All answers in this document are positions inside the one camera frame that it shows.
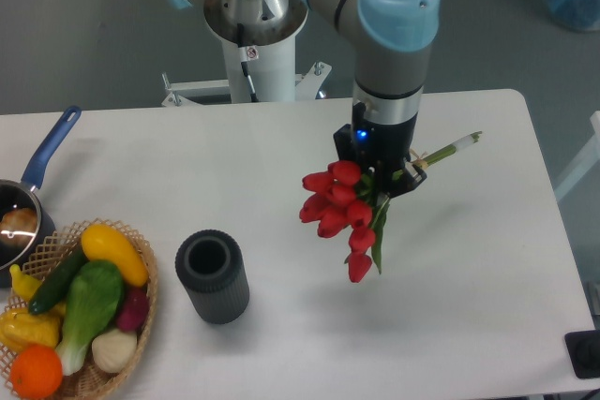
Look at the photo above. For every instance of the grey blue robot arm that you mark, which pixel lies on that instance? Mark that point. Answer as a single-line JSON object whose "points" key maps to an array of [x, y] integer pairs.
{"points": [[392, 41]]}

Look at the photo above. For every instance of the red tulip bouquet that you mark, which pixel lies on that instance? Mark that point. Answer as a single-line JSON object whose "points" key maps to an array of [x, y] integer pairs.
{"points": [[346, 196]]}

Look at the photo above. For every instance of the green bok choy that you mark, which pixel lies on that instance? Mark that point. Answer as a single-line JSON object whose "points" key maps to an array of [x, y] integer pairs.
{"points": [[93, 298]]}

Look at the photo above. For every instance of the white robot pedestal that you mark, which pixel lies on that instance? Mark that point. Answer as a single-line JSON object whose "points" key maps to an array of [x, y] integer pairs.
{"points": [[254, 74]]}

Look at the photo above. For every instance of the white garlic bulb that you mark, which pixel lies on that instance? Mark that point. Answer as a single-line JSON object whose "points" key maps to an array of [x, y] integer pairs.
{"points": [[113, 350]]}

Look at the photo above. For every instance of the white frame at right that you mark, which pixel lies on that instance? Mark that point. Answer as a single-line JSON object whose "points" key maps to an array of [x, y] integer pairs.
{"points": [[580, 164]]}

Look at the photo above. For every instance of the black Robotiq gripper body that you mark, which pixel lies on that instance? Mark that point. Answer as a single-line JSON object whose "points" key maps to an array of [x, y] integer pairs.
{"points": [[381, 145]]}

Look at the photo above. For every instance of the small yellow banana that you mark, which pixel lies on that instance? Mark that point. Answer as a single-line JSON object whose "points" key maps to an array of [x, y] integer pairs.
{"points": [[23, 285]]}

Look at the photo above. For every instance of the dark grey ribbed vase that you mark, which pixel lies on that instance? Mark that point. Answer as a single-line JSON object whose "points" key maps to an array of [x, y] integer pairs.
{"points": [[210, 266]]}

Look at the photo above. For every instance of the brown bread roll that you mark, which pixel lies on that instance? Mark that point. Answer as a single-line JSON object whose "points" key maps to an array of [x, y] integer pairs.
{"points": [[19, 227]]}

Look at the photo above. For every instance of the blue handled saucepan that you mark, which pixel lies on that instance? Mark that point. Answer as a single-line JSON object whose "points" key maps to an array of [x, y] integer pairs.
{"points": [[23, 193]]}

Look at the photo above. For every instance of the yellow bell pepper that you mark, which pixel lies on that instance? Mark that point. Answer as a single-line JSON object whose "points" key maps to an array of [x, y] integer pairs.
{"points": [[20, 329]]}

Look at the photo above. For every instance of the yellow squash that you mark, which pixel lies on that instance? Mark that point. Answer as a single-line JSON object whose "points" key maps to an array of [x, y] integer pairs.
{"points": [[102, 242]]}

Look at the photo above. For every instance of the dark green cucumber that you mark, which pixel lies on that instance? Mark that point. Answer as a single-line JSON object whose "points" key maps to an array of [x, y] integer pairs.
{"points": [[55, 286]]}

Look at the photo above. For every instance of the orange fruit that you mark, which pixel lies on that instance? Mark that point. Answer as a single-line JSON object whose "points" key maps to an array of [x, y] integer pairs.
{"points": [[36, 373]]}

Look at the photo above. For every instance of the black device at edge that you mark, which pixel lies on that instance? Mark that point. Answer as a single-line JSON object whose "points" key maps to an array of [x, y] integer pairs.
{"points": [[583, 351]]}

